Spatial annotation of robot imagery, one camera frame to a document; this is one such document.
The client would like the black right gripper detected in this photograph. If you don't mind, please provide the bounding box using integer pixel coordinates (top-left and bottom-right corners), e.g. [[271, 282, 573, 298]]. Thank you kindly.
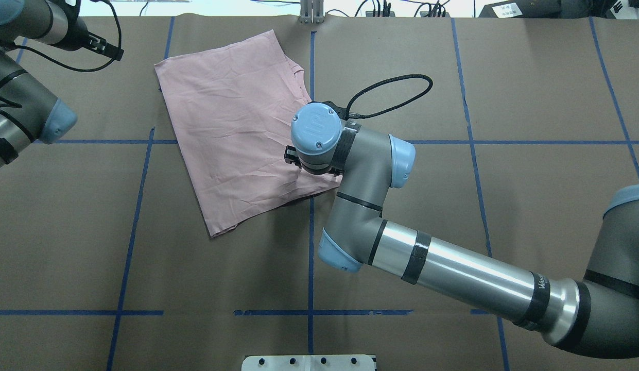
[[284, 145, 346, 176]]

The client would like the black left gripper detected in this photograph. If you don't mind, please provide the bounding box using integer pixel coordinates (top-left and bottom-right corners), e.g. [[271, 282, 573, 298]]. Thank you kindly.
[[67, 18, 124, 61]]

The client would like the pink Snoopy t-shirt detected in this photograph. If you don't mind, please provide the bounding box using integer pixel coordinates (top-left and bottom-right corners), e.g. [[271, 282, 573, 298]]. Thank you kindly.
[[154, 30, 341, 238]]

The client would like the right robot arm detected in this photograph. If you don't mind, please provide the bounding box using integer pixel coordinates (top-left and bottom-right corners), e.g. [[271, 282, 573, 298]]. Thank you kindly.
[[285, 103, 639, 359]]

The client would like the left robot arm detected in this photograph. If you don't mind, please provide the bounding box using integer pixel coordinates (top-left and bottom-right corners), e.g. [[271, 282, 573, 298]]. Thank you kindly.
[[0, 1, 124, 168]]

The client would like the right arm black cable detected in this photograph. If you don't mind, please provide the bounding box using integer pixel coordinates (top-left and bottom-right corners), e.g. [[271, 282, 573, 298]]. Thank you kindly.
[[319, 74, 434, 120]]

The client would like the aluminium frame post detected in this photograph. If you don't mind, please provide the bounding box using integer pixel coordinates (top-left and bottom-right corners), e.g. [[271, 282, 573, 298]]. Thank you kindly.
[[298, 0, 325, 24]]

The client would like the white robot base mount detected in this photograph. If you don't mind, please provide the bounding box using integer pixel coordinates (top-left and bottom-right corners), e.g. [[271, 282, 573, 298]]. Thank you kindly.
[[241, 354, 378, 370]]

